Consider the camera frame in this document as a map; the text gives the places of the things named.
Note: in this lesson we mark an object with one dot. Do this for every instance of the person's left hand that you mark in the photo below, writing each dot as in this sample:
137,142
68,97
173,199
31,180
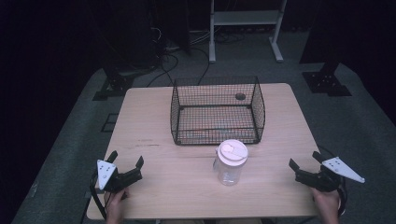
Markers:
114,207

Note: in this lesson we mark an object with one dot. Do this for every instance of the black stand base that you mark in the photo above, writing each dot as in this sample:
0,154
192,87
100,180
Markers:
113,84
327,82

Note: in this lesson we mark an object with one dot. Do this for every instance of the white metal stand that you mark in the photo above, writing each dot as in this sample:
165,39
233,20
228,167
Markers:
246,17

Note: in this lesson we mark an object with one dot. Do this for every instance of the person's right hand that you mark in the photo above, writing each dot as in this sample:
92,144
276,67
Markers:
327,207

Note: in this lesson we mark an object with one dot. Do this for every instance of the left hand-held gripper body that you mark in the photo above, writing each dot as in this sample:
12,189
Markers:
106,174

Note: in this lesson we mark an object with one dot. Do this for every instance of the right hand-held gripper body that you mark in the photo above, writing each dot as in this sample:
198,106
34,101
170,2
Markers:
320,181

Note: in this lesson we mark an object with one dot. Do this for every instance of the clear plastic bottle white lid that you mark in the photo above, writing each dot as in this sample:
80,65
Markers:
231,168

